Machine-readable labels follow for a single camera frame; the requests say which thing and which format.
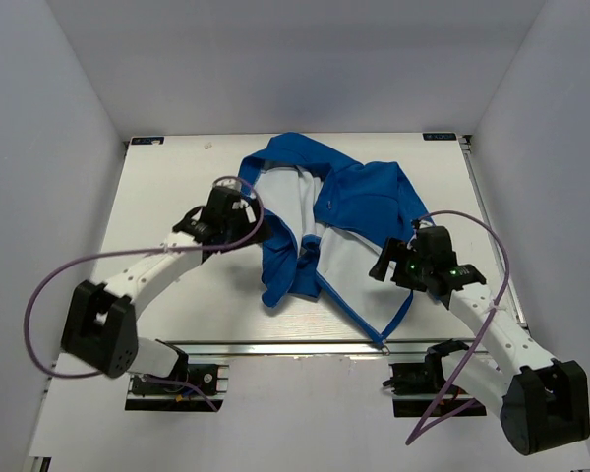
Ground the blue corner label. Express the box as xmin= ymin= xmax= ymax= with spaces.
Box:
xmin=422 ymin=132 xmax=457 ymax=142
xmin=130 ymin=136 xmax=164 ymax=146

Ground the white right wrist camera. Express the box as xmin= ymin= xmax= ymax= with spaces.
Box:
xmin=407 ymin=219 xmax=422 ymax=249

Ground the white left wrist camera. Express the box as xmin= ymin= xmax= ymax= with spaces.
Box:
xmin=212 ymin=176 xmax=251 ymax=197

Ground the blue left corner label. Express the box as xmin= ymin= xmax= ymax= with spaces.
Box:
xmin=130 ymin=136 xmax=164 ymax=146

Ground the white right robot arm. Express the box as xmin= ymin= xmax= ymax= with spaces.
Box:
xmin=370 ymin=226 xmax=590 ymax=455

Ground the blue right corner label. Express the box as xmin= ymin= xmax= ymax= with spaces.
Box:
xmin=422 ymin=132 xmax=457 ymax=142

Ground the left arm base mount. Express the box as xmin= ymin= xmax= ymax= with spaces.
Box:
xmin=125 ymin=360 xmax=229 ymax=413

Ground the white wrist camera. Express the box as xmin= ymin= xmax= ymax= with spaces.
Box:
xmin=212 ymin=176 xmax=251 ymax=197
xmin=407 ymin=219 xmax=422 ymax=249

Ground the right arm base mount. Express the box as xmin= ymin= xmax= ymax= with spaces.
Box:
xmin=382 ymin=339 xmax=487 ymax=419

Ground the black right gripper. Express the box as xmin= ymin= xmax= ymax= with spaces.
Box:
xmin=368 ymin=237 xmax=431 ymax=292

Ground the blue zip-up jacket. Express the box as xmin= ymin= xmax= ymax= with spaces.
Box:
xmin=238 ymin=133 xmax=427 ymax=345

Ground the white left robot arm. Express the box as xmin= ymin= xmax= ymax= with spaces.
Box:
xmin=61 ymin=187 xmax=271 ymax=392

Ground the aluminium table front rail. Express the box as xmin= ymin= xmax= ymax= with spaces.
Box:
xmin=68 ymin=338 xmax=530 ymax=359

